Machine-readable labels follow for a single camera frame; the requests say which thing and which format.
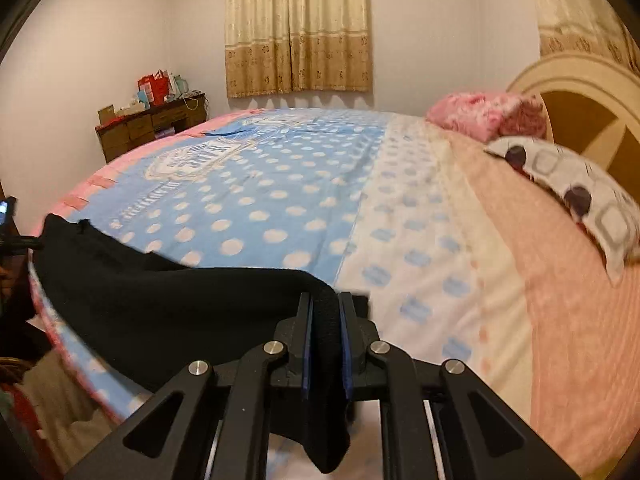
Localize beige cloth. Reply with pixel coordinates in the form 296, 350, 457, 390
22, 349, 117, 463

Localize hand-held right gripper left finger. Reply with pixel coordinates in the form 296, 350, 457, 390
65, 291, 315, 480

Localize pink floral folded blanket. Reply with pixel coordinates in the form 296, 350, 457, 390
426, 91, 549, 142

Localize white patterned pillow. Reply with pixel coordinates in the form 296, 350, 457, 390
484, 136, 640, 287

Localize cream wooden headboard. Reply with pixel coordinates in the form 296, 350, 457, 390
506, 52, 640, 181

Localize black pants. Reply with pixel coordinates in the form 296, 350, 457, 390
32, 214, 372, 475

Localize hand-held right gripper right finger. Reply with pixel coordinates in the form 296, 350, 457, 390
338, 291, 582, 480

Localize brown wooden desk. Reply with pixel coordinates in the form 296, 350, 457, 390
95, 92, 209, 164

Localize red gift bag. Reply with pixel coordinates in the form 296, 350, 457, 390
138, 71, 171, 106

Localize beige patterned window curtain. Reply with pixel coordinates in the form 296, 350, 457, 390
530, 0, 640, 75
224, 0, 374, 100

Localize blue polka dot printed bedsheet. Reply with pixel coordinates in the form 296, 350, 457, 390
27, 107, 640, 480

